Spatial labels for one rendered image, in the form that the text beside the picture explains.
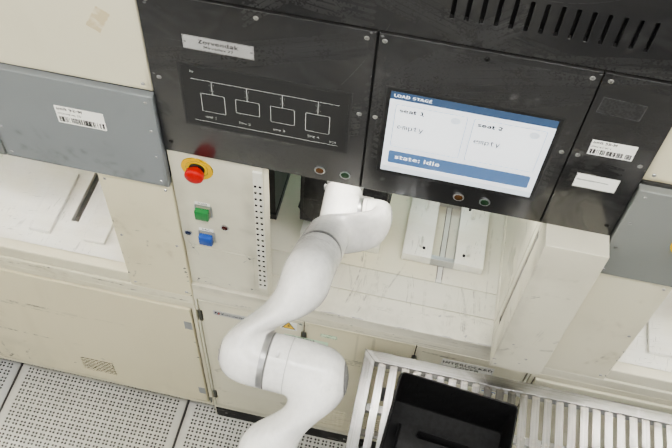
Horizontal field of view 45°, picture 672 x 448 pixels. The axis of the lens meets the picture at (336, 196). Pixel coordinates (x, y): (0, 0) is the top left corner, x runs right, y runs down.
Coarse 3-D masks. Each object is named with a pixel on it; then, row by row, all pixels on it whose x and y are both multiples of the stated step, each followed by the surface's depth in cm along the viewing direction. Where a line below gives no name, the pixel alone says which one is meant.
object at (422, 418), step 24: (408, 384) 190; (432, 384) 186; (408, 408) 198; (432, 408) 196; (456, 408) 192; (480, 408) 188; (504, 408) 185; (384, 432) 177; (408, 432) 194; (432, 432) 195; (456, 432) 195; (480, 432) 195; (504, 432) 191
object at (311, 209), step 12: (312, 180) 193; (324, 180) 192; (300, 192) 198; (312, 192) 197; (372, 192) 192; (384, 192) 191; (300, 204) 201; (312, 204) 200; (300, 216) 205; (312, 216) 204
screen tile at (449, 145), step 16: (400, 112) 139; (416, 112) 138; (432, 112) 137; (432, 128) 140; (448, 128) 139; (464, 128) 139; (400, 144) 145; (416, 144) 144; (432, 144) 144; (448, 144) 143
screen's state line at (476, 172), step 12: (396, 156) 148; (408, 156) 148; (420, 156) 147; (432, 168) 149; (444, 168) 148; (456, 168) 147; (468, 168) 147; (480, 168) 146; (492, 180) 148; (504, 180) 147; (516, 180) 147; (528, 180) 146
